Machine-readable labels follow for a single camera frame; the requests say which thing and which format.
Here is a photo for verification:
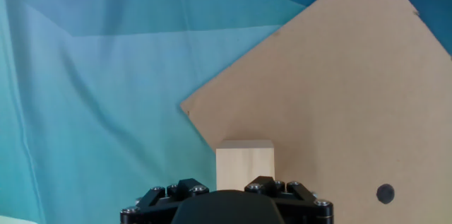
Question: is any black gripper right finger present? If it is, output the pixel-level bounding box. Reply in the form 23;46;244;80
244;176;335;224

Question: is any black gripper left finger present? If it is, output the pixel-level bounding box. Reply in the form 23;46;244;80
119;177;210;224

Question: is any light wooden cube block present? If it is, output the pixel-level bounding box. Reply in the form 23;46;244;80
215;139;275;192

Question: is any black round dot mark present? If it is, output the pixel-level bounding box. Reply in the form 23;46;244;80
376;183;396;205

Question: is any brown cardboard sheet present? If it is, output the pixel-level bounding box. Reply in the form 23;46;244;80
179;0;452;224

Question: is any blue green white cloth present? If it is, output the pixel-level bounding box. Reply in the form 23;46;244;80
0;0;452;224

